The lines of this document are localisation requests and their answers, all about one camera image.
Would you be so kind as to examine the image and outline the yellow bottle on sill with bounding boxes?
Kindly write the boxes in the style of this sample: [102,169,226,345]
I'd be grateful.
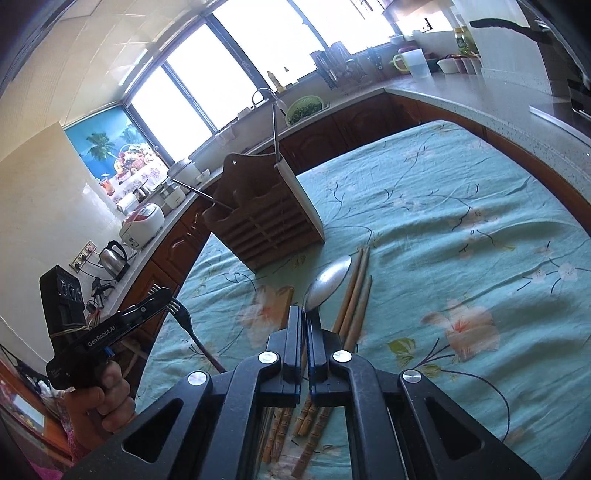
[266,71,286,93]

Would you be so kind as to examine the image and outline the dark utensil in holder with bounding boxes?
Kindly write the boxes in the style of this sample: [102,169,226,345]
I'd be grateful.
[171,178,233,212]

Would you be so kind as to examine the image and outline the white pot with lid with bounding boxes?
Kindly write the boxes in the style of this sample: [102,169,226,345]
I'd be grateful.
[167,158,201,187]

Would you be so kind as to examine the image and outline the steel electric kettle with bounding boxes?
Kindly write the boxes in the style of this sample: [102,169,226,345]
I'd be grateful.
[99,240,130,282]

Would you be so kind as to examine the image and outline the green colander bowl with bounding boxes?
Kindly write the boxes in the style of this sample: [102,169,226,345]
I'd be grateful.
[286,95,325,126]

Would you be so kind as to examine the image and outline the green condiment bottle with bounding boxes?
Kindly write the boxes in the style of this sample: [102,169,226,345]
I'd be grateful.
[454,26,479,57]

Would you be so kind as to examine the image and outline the chrome sink faucet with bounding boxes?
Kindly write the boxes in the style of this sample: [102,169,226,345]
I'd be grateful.
[252,87,287,116]

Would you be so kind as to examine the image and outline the wall power socket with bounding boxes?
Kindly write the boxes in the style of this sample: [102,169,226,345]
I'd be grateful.
[69,240,96,273]

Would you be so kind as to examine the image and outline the gold metal fork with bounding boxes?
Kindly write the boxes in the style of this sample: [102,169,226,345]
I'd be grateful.
[166,298,226,373]

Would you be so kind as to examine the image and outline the white rice cooker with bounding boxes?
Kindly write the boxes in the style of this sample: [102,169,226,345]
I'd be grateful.
[119,203,165,251]

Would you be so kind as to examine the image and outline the teal floral tablecloth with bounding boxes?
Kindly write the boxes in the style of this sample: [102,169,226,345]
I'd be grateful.
[136,121,590,479]

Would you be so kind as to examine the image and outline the dish drying rack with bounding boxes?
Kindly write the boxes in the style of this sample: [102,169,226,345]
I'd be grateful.
[311,42,367,90]

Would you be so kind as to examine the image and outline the colourful wall poster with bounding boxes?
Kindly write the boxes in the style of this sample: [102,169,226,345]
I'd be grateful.
[65,107,168,204]

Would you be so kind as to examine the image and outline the wooden utensil holder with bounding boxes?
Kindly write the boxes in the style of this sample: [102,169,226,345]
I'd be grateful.
[201,153,325,272]

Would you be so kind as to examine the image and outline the person's left hand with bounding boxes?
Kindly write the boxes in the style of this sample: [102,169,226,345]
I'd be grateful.
[65,361,136,450]

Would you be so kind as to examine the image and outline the metal utensil in holder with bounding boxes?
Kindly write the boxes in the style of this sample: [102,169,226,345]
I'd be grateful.
[271,104,281,164]

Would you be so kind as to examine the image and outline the silver metal spoon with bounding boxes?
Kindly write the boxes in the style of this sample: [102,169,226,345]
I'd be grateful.
[303,255,352,329]

